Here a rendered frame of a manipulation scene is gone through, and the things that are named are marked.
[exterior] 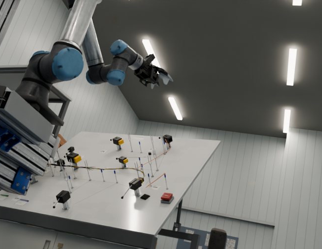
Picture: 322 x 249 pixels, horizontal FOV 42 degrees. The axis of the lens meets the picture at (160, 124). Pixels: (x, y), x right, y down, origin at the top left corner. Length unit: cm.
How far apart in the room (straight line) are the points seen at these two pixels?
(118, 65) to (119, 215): 84
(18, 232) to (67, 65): 127
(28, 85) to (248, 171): 988
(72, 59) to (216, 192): 975
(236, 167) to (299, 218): 221
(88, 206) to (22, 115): 113
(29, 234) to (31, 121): 121
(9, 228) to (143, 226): 87
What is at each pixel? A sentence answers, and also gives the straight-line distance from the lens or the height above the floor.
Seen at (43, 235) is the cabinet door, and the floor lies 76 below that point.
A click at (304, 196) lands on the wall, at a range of 1036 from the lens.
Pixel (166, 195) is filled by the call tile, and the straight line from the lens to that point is 227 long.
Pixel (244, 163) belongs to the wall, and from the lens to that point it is 1135.
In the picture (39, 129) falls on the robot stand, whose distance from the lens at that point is 146.
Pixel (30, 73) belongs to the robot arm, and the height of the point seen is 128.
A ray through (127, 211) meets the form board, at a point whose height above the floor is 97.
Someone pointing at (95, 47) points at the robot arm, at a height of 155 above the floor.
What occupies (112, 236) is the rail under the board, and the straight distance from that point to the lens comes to 216.
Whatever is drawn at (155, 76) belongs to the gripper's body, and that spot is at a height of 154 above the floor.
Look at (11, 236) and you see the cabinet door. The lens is 261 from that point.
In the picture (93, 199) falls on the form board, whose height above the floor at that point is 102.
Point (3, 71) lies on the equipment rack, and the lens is 323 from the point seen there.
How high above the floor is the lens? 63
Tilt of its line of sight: 21 degrees up
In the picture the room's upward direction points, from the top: 14 degrees clockwise
